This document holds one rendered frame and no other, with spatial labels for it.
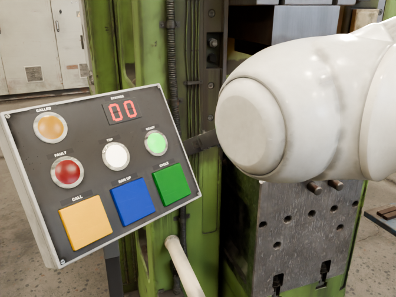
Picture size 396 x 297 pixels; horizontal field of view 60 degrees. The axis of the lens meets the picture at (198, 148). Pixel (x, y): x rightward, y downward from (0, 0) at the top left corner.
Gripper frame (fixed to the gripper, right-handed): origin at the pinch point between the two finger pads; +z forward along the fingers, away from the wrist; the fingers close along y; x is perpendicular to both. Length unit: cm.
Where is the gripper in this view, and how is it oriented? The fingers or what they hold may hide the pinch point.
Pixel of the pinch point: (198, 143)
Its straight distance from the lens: 63.7
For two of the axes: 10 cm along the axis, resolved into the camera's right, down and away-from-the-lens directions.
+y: 7.1, -2.7, 6.5
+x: -3.5, -9.4, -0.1
